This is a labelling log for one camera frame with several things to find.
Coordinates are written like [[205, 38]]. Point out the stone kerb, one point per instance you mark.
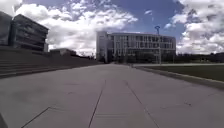
[[180, 77]]

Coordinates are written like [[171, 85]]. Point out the distant row of trees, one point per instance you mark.
[[200, 57]]

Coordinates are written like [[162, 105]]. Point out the low building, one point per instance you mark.
[[63, 51]]

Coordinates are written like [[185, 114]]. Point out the lamp pole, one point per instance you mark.
[[159, 50]]

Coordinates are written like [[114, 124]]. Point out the grass lawn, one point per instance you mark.
[[200, 70]]

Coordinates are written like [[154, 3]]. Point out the grey stone slab plaza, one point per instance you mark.
[[110, 100]]

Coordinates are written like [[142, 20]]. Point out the white grid-window building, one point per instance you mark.
[[140, 41]]

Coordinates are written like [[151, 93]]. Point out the dark glass building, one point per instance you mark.
[[30, 33]]

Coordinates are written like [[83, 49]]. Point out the pale glass building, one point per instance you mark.
[[5, 28]]

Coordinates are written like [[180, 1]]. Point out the wide stone steps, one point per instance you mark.
[[20, 63]]

